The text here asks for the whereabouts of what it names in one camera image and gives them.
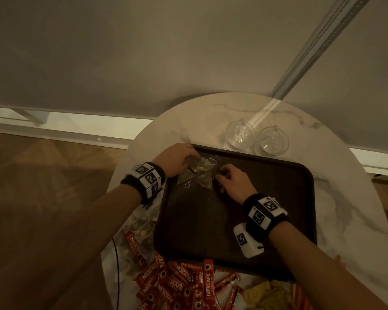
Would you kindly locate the person's left hand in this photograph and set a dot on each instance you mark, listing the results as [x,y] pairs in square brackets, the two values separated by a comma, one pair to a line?
[174,159]

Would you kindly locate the person's right hand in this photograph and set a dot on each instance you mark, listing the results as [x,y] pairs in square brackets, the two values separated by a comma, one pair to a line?
[237,185]

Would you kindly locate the dark brown tray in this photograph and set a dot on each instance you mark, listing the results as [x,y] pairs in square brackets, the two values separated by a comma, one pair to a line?
[271,206]

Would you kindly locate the pile of tea bags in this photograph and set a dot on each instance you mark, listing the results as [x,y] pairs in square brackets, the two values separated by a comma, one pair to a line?
[142,229]

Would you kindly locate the pile of red Nescafe sachets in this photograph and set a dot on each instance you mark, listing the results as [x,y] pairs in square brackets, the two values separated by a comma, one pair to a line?
[181,280]

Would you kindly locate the pile of yellow sachets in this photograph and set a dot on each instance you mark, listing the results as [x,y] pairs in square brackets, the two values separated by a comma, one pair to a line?
[268,295]

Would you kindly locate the pile of orange stick packets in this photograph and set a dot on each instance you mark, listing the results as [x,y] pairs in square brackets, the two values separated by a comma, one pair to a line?
[302,298]

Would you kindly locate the person's right forearm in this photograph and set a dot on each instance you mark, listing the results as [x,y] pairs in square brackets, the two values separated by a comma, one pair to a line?
[320,271]

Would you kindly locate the person's left forearm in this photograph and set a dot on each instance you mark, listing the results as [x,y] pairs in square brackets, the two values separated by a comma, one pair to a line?
[68,242]

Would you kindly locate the black left wristband with markers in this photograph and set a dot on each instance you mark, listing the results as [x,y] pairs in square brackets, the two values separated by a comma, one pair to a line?
[145,182]

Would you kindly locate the black wristband with markers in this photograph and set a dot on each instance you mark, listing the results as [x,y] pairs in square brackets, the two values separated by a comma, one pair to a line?
[263,216]
[145,182]

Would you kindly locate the black right wristband with markers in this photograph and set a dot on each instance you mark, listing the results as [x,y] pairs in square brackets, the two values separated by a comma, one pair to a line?
[263,216]

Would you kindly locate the clear glass cup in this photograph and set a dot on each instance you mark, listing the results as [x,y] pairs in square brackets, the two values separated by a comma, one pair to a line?
[273,141]
[240,135]

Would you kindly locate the round white marble table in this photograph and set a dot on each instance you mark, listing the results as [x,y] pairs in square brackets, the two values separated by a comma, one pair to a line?
[77,129]

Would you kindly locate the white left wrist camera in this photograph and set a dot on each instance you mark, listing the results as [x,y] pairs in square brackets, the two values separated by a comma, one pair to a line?
[150,200]

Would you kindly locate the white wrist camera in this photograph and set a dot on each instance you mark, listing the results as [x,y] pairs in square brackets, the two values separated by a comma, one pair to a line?
[150,200]
[247,242]

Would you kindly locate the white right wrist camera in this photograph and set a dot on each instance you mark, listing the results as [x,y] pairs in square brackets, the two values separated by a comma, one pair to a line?
[247,242]

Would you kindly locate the perforated metal wall rail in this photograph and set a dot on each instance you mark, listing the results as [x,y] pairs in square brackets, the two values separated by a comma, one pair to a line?
[320,41]

